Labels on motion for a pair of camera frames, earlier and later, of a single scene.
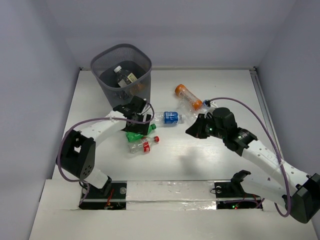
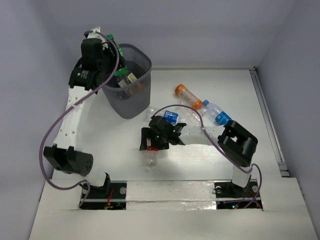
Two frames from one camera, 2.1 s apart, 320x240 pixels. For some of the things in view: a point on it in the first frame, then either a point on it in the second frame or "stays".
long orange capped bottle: (181, 91) stays
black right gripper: (196, 129) -> (149, 132)
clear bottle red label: (144, 145) -> (151, 155)
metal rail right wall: (264, 109) stays
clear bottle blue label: (169, 117) stays
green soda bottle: (132, 136) -> (122, 70)
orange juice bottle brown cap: (140, 87) stays
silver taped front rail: (171, 195) stays
